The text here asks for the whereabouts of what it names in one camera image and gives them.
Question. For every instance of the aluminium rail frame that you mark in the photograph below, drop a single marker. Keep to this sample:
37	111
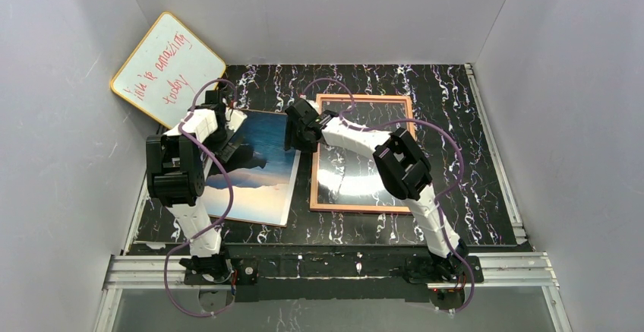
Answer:
322	287

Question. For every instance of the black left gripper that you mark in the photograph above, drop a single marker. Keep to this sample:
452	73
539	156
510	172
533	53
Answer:
230	145

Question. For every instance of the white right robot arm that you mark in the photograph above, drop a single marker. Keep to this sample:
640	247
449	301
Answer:
403	168

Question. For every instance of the pink wooden picture frame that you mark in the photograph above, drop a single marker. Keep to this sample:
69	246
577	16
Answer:
362	209

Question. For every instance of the yellow rimmed whiteboard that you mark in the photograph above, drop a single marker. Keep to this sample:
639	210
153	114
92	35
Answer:
165	71

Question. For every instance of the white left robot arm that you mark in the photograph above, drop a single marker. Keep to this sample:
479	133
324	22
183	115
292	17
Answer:
177	167

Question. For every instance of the black marble pattern board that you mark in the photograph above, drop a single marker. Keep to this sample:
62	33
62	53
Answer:
478	209

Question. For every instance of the landscape photo board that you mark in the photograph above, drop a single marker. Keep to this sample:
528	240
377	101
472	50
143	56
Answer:
262	172

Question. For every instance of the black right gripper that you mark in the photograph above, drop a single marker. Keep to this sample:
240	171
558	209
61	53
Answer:
292	131

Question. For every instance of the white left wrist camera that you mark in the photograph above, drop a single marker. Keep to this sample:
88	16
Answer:
235	118

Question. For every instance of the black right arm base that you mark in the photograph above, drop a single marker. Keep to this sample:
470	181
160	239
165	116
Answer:
431	269

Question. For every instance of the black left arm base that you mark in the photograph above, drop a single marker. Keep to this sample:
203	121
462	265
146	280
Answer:
220	270

